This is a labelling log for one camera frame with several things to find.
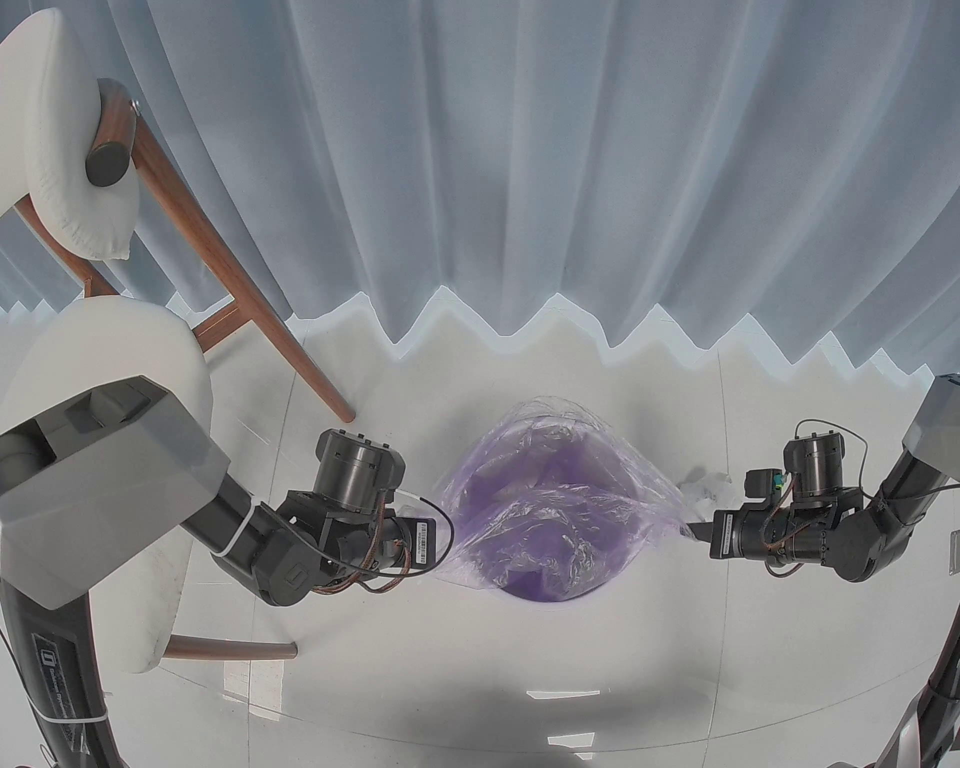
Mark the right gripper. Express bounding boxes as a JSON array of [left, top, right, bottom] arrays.
[[709, 507, 786, 565]]

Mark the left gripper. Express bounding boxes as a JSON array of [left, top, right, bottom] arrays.
[[381, 513, 443, 576]]

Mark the purple plastic bag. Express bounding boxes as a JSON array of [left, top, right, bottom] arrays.
[[433, 397, 696, 606]]

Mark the crumpled white paper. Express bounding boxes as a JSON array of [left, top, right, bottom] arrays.
[[678, 465, 733, 519]]

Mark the pale blue curtain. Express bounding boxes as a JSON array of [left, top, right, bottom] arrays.
[[0, 0, 960, 391]]

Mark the white chair with wooden legs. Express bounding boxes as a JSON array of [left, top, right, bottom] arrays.
[[0, 7, 357, 676]]

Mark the black cable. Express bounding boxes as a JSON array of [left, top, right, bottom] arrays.
[[795, 417, 870, 492], [318, 490, 457, 598]]

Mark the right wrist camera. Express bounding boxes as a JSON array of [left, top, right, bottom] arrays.
[[742, 466, 790, 513]]

